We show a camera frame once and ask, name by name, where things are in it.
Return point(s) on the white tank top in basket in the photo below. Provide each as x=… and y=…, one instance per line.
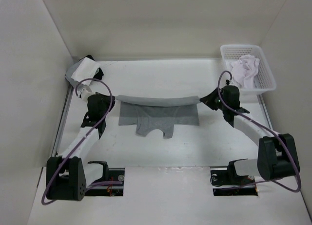
x=243, y=71

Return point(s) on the grey tank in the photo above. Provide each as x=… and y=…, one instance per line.
x=149, y=114
x=74, y=75

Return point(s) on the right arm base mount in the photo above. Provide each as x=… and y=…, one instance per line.
x=226, y=182

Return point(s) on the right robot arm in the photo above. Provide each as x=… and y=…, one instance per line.
x=277, y=156

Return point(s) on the white plastic basket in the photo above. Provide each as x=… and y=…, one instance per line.
x=264, y=80

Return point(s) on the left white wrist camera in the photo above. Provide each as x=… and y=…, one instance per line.
x=85, y=93

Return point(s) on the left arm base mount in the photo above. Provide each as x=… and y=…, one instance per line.
x=110, y=185

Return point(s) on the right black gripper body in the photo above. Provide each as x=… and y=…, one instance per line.
x=224, y=107

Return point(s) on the folded white tank top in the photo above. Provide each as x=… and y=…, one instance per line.
x=86, y=69

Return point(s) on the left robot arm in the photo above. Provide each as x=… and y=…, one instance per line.
x=66, y=176

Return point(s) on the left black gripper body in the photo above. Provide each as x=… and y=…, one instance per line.
x=106, y=103

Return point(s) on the folded grey tank top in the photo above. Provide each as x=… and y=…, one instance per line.
x=74, y=75

